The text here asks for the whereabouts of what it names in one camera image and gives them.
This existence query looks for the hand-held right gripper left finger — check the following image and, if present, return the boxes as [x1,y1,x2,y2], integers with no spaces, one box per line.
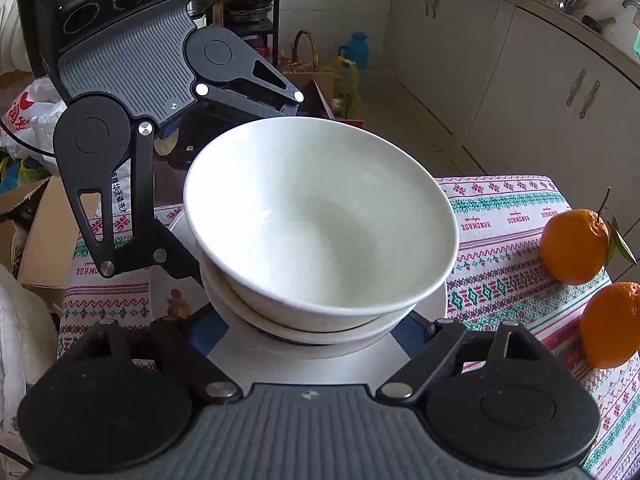
[57,306,243,403]

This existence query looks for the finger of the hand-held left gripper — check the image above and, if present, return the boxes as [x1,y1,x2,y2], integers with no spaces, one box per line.
[61,122,204,282]
[195,52,307,121]

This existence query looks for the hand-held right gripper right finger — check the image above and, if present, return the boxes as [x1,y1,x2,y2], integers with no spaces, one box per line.
[376,311,552,404]

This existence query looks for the white ceramic bowl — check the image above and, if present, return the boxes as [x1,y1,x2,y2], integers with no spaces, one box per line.
[207,285,401,347]
[183,116,460,319]
[199,255,418,335]

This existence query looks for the white flower-print plate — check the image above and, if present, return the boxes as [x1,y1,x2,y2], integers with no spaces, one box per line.
[150,207,449,392]

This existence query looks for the person's left forearm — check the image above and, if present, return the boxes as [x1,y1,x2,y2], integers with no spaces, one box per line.
[0,0,32,75]

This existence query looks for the wicker basket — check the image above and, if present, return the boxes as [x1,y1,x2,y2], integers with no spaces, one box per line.
[276,29,321,75]

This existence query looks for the open brown cardboard box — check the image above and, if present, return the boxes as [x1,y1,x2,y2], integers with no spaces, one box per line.
[282,71,351,121]

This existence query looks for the white printed sack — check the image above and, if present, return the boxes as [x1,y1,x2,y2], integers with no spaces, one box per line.
[97,150,157,241]

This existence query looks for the yellow-green bag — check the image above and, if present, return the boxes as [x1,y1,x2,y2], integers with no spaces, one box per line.
[327,56,369,120]

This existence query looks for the black metal rack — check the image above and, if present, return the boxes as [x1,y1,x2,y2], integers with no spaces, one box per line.
[192,0,282,68]

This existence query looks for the red and white plastic bag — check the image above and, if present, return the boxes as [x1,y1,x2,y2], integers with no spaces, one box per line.
[0,76,69,163]

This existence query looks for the blue thermos jug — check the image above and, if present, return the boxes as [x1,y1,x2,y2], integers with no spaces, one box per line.
[338,31,371,72]

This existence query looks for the black cooking pot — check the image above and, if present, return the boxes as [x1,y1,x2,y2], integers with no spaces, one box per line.
[227,0,276,24]

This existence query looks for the patterned striped tablecloth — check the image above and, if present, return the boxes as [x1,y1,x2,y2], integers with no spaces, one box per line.
[57,175,640,480]

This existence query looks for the person's white clothing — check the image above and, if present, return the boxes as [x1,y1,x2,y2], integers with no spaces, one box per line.
[0,264,62,466]

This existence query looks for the orange with leafy stem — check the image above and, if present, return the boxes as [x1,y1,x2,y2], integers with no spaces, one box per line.
[538,187,640,286]

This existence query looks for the bumpy orange without leaf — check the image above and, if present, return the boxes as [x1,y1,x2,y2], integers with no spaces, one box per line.
[579,282,640,370]

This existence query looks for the white kitchen cabinets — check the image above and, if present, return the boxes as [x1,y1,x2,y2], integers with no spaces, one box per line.
[384,0,640,281]

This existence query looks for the small black saucepan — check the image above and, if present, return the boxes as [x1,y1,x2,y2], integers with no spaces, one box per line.
[582,14,618,33]

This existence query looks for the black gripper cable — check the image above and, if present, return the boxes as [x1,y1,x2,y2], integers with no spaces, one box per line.
[0,122,57,158]

